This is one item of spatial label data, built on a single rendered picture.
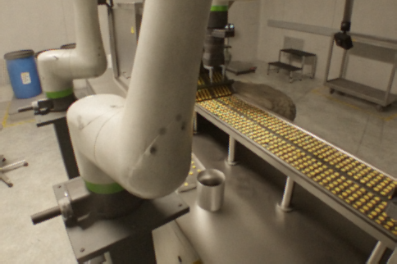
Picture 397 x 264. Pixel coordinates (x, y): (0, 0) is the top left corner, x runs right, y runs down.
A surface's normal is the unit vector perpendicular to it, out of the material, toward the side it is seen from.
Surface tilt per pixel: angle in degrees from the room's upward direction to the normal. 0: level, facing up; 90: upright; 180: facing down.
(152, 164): 71
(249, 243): 0
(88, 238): 0
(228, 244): 0
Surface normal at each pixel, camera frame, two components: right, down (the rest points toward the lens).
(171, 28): 0.01, 0.21
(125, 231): 0.00, -0.91
